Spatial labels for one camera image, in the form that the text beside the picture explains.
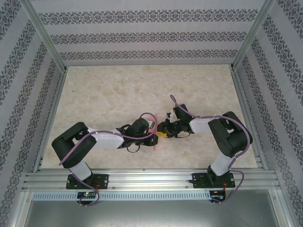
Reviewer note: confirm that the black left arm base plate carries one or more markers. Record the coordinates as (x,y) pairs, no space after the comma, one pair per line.
(104,180)

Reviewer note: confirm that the pink paper sheet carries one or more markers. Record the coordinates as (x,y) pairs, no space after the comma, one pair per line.
(151,117)

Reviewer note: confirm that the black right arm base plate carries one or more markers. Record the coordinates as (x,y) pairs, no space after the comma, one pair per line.
(198,180)

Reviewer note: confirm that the aluminium mounting rail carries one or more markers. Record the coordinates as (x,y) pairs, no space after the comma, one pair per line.
(151,179)

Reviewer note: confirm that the aluminium frame post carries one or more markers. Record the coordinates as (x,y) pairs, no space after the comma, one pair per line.
(253,33)
(42,33)

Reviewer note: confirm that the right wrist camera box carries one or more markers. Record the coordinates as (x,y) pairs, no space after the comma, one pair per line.
(171,116)

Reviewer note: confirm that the aluminium side rail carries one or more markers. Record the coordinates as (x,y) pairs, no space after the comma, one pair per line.
(249,118)
(50,118)

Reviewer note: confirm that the small controller circuit board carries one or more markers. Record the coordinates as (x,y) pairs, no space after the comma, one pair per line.
(217,194)
(87,195)

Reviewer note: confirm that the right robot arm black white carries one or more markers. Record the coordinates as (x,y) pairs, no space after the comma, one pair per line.
(227,139)

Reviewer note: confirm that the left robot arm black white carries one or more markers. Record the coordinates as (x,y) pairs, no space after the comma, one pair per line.
(106,142)

